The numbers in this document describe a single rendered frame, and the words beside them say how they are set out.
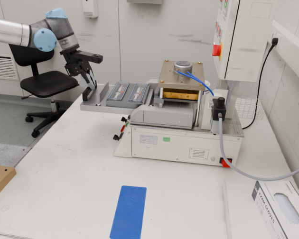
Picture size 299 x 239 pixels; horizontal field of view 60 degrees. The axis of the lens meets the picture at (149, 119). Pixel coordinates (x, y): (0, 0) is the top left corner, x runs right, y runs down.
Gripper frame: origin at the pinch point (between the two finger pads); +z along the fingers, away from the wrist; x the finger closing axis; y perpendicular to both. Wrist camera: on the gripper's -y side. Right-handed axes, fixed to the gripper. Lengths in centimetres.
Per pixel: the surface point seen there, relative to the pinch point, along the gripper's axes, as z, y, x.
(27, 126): 55, 141, -103
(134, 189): 32.3, -14.5, 34.8
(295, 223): 40, -66, 50
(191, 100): 12.6, -41.9, 10.0
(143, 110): 9.2, -23.3, 16.3
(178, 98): 10.7, -37.1, 10.0
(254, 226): 42, -55, 48
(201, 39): 29, -49, -143
